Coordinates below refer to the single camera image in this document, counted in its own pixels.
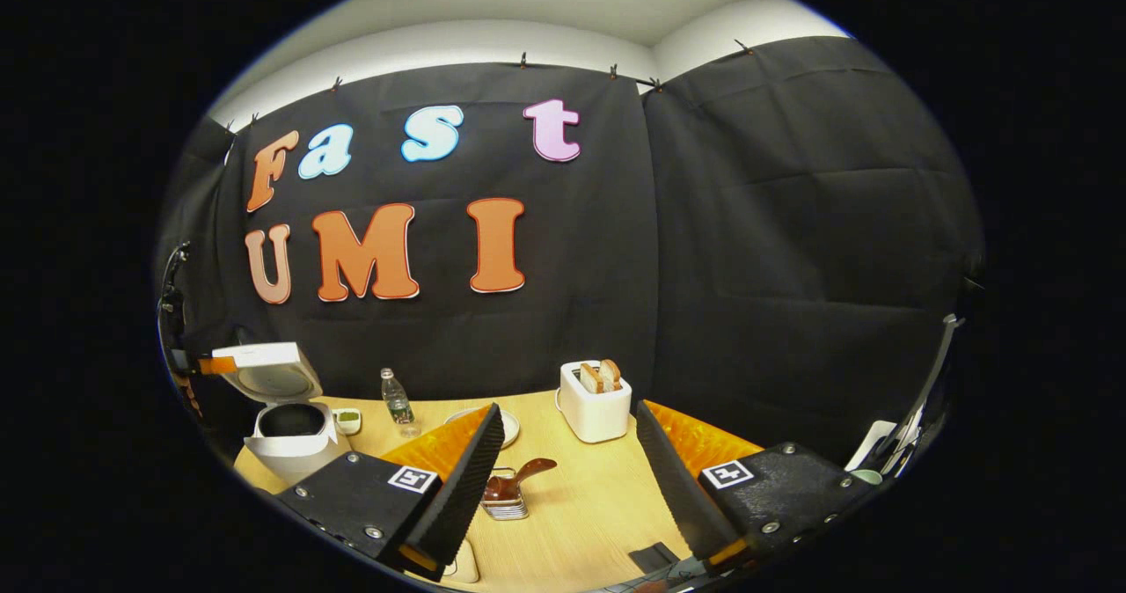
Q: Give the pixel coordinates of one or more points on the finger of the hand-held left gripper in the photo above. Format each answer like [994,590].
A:
[217,365]

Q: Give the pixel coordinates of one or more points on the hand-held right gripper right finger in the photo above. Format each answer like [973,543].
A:
[677,487]

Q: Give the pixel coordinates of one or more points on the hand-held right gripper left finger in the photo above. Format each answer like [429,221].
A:
[466,487]

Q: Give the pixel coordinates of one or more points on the brown wooden spoon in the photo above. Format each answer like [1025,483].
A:
[537,467]

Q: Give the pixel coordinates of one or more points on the white rice cooker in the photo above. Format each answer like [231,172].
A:
[295,459]

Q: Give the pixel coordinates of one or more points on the small black flat object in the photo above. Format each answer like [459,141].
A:
[653,558]

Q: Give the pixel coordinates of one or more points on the white round plate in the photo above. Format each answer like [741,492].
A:
[511,426]

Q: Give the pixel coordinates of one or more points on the beige rounded board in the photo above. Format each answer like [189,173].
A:
[464,565]

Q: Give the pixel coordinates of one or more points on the clear plastic water bottle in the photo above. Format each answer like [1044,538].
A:
[398,404]

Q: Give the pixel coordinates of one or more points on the white toaster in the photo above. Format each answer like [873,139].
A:
[594,417]

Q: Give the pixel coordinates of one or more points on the small white dish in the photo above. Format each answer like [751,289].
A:
[347,426]

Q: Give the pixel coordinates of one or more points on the pale green bowl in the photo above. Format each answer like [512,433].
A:
[866,477]

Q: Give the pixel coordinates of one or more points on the white panel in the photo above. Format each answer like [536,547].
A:
[871,443]

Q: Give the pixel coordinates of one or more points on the black backdrop cloth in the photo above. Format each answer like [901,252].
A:
[704,267]

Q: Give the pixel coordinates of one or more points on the grey metal bar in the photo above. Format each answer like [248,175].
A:
[946,333]

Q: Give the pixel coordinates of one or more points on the row of black cloth clips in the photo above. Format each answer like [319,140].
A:
[522,59]

